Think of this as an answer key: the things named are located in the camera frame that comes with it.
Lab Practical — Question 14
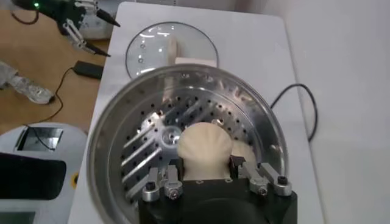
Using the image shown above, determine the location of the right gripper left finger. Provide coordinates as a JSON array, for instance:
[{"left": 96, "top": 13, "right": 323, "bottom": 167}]
[{"left": 142, "top": 164, "right": 183, "bottom": 202}]

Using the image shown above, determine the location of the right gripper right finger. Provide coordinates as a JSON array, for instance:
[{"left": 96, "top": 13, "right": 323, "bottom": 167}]
[{"left": 230, "top": 155, "right": 293, "bottom": 197}]

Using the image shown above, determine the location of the glass lid with cream handle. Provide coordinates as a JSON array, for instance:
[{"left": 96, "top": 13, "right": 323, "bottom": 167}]
[{"left": 125, "top": 21, "right": 219, "bottom": 80}]

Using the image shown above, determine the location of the silver foil wrapped object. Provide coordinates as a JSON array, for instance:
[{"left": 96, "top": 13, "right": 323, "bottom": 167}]
[{"left": 0, "top": 60, "right": 55, "bottom": 105}]

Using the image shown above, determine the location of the black cooker power cord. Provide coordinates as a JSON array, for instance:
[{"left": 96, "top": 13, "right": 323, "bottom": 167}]
[{"left": 270, "top": 83, "right": 318, "bottom": 143}]

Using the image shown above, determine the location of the stainless steel steamer basket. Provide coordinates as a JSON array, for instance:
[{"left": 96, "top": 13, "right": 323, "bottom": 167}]
[{"left": 87, "top": 63, "right": 290, "bottom": 224}]

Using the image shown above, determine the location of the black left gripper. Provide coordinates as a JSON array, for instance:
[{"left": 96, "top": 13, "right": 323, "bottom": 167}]
[{"left": 42, "top": 0, "right": 121, "bottom": 58}]

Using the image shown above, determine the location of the black floor power brick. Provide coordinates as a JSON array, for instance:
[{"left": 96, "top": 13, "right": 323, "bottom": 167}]
[{"left": 26, "top": 60, "right": 105, "bottom": 127}]

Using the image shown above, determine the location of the dark left wrist cable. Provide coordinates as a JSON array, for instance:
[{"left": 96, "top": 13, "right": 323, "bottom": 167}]
[{"left": 10, "top": 9, "right": 40, "bottom": 26}]

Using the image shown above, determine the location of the white steamed baozi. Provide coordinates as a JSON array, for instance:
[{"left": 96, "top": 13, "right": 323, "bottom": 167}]
[
  {"left": 176, "top": 121, "right": 234, "bottom": 181},
  {"left": 231, "top": 140, "right": 258, "bottom": 167}
]

